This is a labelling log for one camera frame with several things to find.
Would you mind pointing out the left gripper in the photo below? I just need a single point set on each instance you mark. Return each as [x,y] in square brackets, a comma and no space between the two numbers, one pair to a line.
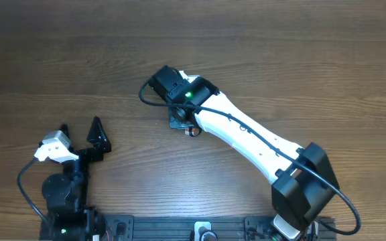
[89,155]

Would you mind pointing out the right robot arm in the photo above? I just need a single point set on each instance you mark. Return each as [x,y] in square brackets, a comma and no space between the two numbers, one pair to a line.
[246,134]

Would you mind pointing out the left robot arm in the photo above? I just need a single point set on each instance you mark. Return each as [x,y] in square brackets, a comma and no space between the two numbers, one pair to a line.
[59,192]

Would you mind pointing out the white cube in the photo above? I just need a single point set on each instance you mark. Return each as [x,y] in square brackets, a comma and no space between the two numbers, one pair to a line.
[187,133]

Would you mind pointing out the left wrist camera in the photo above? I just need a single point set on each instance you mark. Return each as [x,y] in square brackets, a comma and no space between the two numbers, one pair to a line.
[55,149]

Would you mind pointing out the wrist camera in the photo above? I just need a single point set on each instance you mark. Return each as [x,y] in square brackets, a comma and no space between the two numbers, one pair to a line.
[55,149]
[188,77]

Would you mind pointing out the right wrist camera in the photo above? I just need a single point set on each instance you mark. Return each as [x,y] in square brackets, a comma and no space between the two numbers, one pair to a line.
[188,77]

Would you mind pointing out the mounting rail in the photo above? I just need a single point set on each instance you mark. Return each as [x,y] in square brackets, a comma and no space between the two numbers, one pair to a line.
[166,227]

